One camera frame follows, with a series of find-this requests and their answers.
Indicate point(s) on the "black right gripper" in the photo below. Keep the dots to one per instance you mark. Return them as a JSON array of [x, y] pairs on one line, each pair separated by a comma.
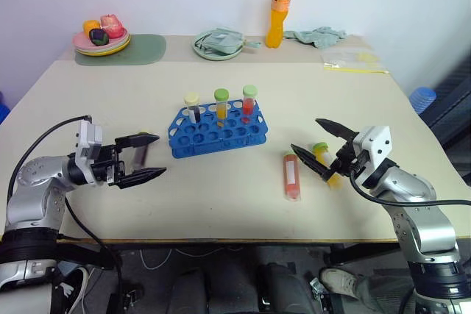
[[347, 159]]

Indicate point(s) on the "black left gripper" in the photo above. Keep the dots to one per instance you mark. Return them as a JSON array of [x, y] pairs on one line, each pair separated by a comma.
[[108, 165]]

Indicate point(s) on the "green cap dark liquid tube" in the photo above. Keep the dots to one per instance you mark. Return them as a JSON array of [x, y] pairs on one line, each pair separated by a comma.
[[141, 156]]

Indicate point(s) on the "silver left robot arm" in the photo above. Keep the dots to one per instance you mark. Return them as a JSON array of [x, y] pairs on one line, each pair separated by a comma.
[[40, 189]]

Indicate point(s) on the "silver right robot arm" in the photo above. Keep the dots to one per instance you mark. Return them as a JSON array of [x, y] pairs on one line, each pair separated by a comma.
[[416, 196]]

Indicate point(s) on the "green cap yellow liquid tube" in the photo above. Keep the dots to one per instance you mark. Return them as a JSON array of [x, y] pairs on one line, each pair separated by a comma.
[[324, 154], [221, 106]]

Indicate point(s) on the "cream cap dark liquid tube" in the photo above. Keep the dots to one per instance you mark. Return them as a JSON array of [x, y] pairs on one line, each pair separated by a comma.
[[193, 106]]

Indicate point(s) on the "blue test tube rack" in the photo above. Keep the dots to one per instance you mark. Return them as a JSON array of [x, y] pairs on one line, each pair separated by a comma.
[[217, 137]]

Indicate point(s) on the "green cap red liquid tube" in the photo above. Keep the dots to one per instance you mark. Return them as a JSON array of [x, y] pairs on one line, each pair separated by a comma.
[[249, 102]]

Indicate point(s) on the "clear zip bag yellow strip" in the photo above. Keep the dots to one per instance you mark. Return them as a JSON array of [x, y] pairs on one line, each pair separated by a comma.
[[349, 58]]

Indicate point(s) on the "green placemat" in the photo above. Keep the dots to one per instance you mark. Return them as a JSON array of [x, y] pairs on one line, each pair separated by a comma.
[[143, 51]]

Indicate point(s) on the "blue stacked cups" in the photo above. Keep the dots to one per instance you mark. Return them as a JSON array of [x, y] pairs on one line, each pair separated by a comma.
[[422, 100]]

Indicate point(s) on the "crumpled green cloth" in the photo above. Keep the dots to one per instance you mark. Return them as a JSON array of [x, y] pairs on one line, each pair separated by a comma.
[[320, 37]]

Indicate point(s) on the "yellow plate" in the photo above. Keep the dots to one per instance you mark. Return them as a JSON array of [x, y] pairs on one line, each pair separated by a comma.
[[110, 53]]

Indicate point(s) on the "green stacked plate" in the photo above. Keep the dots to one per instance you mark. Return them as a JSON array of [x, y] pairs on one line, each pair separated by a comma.
[[121, 46]]

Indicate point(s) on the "light green plate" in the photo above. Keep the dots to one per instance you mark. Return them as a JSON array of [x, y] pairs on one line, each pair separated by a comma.
[[217, 56]]

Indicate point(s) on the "dark purple green toy fruit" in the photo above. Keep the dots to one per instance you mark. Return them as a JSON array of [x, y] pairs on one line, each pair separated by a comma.
[[98, 36]]

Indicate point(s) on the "pink plate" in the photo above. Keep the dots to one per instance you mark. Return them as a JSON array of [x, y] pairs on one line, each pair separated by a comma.
[[82, 42]]

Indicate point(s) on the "black chair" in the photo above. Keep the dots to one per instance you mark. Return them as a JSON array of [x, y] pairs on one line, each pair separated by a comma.
[[452, 115]]

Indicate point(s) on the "orange drink bottle blue cap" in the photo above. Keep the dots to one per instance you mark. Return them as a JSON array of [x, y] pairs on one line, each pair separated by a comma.
[[277, 20]]

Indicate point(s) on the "pink toy peach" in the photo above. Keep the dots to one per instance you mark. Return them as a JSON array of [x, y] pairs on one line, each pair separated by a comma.
[[112, 26]]

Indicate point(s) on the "orange toy fruit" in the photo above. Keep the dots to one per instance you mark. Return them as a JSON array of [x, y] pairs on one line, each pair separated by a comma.
[[90, 26]]

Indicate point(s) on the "blue plastic object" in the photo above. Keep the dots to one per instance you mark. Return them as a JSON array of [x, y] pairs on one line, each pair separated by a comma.
[[3, 108]]

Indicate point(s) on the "dark rounded shape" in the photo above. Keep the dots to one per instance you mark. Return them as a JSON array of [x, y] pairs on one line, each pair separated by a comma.
[[206, 292], [283, 288]]

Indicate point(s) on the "grey trouser leg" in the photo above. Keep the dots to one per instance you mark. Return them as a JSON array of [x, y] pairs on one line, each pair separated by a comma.
[[382, 292]]

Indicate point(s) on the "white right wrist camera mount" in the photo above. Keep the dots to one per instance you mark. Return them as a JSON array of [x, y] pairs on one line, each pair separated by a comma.
[[375, 145]]

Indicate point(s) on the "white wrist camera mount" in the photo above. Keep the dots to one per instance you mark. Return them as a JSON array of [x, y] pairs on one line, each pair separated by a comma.
[[375, 145], [88, 141]]

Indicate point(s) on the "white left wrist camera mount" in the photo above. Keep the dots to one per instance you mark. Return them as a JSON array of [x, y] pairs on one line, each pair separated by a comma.
[[88, 141]]

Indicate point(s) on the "black table frame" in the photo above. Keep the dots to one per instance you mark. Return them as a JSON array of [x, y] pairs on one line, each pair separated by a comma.
[[88, 255]]

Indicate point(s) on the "silver metal bracket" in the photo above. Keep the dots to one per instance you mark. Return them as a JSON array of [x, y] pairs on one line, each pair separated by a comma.
[[319, 290]]

